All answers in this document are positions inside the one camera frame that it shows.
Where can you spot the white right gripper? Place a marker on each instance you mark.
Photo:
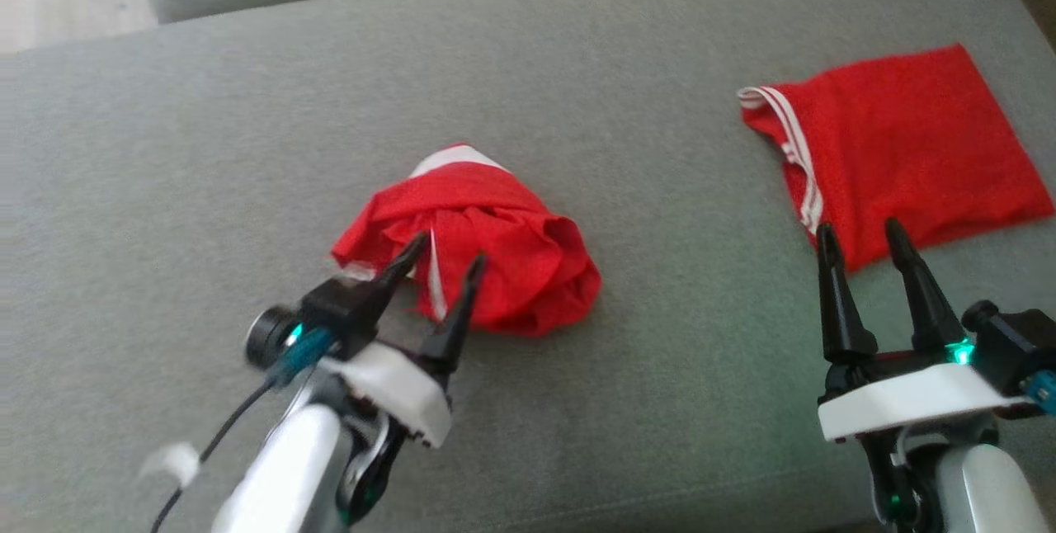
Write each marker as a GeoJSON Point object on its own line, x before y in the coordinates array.
{"type": "Point", "coordinates": [907, 401]}

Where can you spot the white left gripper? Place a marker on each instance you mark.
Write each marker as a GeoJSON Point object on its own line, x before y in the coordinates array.
{"type": "Point", "coordinates": [396, 380]}

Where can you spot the red Bulls basketball shorts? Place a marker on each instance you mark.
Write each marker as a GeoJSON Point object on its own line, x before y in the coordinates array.
{"type": "Point", "coordinates": [495, 236]}

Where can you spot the red Bulls basketball jersey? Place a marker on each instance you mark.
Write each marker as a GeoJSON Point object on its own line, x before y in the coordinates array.
{"type": "Point", "coordinates": [899, 145]}

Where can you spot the grey sofa seat cushion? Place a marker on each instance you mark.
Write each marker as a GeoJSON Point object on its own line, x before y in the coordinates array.
{"type": "Point", "coordinates": [206, 186]}

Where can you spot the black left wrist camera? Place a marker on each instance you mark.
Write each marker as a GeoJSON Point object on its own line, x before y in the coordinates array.
{"type": "Point", "coordinates": [338, 310]}

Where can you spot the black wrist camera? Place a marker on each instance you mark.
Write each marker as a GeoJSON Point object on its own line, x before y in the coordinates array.
{"type": "Point", "coordinates": [1011, 343]}
{"type": "Point", "coordinates": [338, 310]}

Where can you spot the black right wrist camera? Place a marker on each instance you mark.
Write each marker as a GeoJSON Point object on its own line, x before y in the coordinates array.
{"type": "Point", "coordinates": [1011, 343]}

